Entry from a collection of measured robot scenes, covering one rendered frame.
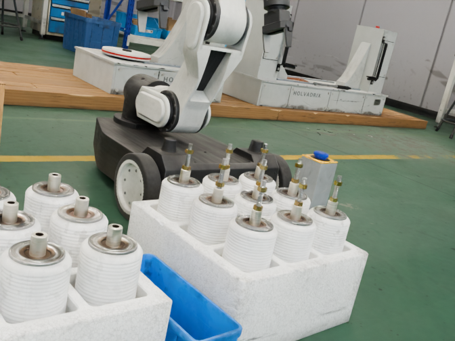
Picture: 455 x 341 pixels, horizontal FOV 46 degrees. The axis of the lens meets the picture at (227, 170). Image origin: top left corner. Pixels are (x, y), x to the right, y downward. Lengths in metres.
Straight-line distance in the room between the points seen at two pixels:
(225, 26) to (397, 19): 5.57
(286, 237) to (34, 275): 0.52
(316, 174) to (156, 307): 0.69
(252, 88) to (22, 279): 3.22
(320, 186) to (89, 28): 4.39
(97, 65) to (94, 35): 2.30
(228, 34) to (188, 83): 0.21
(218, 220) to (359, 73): 3.84
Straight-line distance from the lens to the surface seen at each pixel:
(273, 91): 3.89
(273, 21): 1.84
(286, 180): 1.83
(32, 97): 2.92
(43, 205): 1.01
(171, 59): 3.51
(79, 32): 5.67
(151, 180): 1.50
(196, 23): 1.66
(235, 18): 1.69
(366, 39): 4.90
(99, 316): 0.81
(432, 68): 6.78
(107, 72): 3.20
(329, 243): 1.19
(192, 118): 1.81
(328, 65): 7.69
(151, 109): 1.84
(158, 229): 1.16
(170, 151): 1.58
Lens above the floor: 0.61
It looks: 15 degrees down
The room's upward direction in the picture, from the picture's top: 12 degrees clockwise
